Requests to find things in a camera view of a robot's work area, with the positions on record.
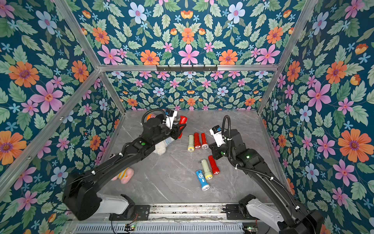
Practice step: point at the white teddy bear blue shirt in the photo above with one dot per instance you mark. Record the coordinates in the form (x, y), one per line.
(161, 147)

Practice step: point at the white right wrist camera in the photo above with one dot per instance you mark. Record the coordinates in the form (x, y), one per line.
(216, 132)

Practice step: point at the red flashlight plain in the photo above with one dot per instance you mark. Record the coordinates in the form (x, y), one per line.
(213, 165)
(197, 143)
(183, 120)

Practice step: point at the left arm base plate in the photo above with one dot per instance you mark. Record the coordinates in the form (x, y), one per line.
(140, 212)

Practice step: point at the pink plush toy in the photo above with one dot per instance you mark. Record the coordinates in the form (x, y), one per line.
(124, 176)

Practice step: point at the pale green flashlight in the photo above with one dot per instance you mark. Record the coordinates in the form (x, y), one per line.
(191, 146)
(206, 170)

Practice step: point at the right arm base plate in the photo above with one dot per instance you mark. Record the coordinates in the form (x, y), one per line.
(237, 212)

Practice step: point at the black hook rail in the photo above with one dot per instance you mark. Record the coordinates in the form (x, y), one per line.
(187, 68)

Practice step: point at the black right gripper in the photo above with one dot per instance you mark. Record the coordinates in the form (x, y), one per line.
(217, 150)

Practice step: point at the red flashlight white logo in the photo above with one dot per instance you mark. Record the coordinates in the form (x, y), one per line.
(204, 145)

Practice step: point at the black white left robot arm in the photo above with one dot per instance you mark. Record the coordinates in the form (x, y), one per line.
(82, 192)

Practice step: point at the blue flashlight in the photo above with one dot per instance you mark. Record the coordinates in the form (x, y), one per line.
(204, 185)

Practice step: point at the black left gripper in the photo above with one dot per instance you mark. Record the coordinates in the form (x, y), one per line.
(174, 131)

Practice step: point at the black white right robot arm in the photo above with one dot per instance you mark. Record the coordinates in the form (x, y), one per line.
(288, 216)

